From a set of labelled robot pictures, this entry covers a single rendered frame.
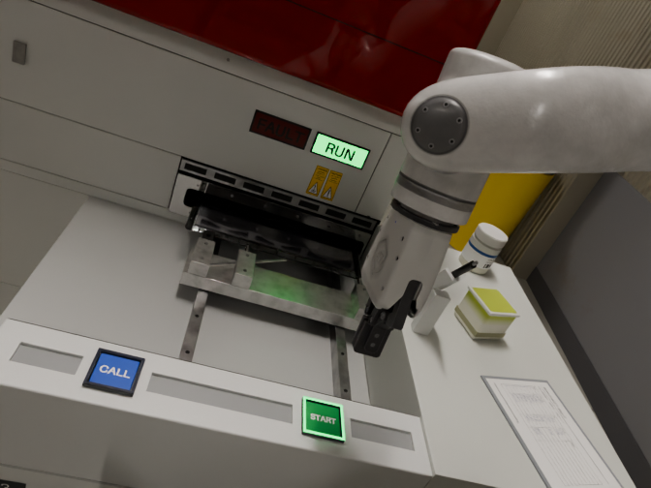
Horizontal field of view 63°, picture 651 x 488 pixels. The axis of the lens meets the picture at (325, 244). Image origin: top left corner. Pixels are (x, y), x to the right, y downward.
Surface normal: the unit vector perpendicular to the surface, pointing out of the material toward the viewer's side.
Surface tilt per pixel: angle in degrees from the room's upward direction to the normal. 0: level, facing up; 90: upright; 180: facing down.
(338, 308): 0
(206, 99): 90
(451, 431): 0
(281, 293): 0
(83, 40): 90
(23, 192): 90
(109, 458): 90
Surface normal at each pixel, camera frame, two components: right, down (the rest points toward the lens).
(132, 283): 0.36, -0.80
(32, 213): 0.04, 0.54
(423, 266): 0.14, 0.28
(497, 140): -0.33, 0.35
